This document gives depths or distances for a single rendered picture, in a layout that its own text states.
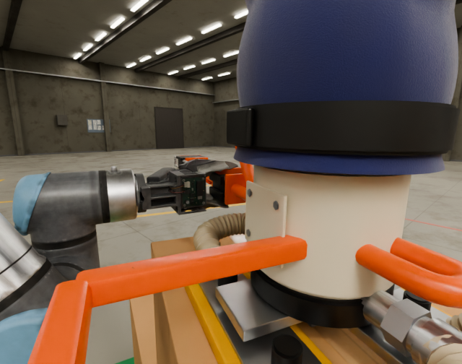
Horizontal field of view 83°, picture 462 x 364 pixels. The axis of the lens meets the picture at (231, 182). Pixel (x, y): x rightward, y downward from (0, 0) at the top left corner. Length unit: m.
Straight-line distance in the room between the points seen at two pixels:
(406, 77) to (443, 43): 0.04
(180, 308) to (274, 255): 0.19
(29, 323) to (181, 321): 0.16
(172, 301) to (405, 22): 0.40
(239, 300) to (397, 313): 0.16
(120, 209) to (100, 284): 0.26
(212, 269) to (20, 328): 0.21
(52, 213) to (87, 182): 0.06
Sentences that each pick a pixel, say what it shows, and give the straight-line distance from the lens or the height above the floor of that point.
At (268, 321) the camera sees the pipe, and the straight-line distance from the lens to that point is 0.31.
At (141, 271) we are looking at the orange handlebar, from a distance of 0.21.
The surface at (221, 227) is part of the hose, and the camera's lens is 0.46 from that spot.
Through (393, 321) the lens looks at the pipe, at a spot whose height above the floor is 1.15.
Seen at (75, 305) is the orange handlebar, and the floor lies 1.21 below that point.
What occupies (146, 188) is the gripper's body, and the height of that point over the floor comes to 1.22.
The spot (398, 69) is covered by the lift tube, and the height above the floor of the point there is 1.35.
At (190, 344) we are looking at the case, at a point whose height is 1.07.
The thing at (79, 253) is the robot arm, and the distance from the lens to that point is 0.48.
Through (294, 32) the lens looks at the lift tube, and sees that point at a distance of 0.24.
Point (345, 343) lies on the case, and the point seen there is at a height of 1.07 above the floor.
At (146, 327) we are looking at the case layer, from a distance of 1.23.
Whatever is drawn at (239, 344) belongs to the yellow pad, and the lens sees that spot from 0.32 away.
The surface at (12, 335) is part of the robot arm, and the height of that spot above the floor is 1.11.
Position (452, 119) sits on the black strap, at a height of 1.32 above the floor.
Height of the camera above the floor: 1.31
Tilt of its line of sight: 11 degrees down
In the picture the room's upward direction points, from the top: straight up
